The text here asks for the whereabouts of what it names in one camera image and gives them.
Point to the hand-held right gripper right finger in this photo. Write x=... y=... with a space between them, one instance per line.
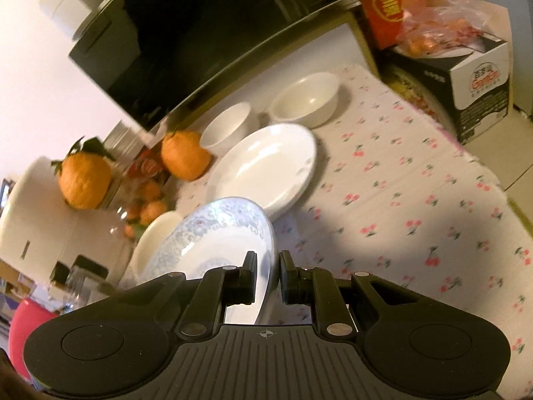
x=287 y=279

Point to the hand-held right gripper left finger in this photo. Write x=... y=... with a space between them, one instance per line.
x=247 y=279

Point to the blue patterned plate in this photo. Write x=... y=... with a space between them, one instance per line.
x=216 y=237

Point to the small white plate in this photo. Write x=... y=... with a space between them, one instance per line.
x=156 y=237

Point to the large white plate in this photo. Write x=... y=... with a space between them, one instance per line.
x=266 y=166

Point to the small white bowl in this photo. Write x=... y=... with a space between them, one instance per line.
x=227 y=127

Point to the glass jar of small oranges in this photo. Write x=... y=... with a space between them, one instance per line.
x=139 y=212

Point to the cherry print tablecloth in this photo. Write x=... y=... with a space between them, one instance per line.
x=395 y=183

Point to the jar with red label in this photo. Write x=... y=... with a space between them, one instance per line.
x=145 y=166

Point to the black object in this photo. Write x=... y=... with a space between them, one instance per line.
x=83 y=268

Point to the white bowl with flared rim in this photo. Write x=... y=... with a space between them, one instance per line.
x=306 y=98

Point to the large orange with leaves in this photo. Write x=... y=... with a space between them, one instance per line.
x=85 y=181

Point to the stack of white cups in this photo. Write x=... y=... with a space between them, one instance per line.
x=120 y=137

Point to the pink stool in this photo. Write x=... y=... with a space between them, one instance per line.
x=27 y=329

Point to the black microwave oven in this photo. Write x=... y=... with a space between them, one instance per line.
x=200 y=37

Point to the black and white cardboard box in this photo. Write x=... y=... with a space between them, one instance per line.
x=479 y=87

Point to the red printed box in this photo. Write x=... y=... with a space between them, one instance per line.
x=383 y=4

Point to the plastic bag of oranges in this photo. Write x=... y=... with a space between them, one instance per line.
x=437 y=29

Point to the white appliance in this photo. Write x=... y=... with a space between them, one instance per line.
x=70 y=4

